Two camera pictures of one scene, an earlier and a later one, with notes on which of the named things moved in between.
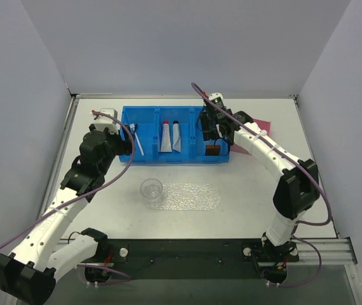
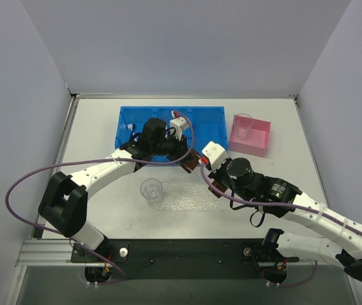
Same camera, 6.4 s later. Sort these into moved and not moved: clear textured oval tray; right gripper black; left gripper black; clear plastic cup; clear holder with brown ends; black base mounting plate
Moved: clear holder with brown ends; right gripper black; left gripper black
Not moved: clear textured oval tray; clear plastic cup; black base mounting plate
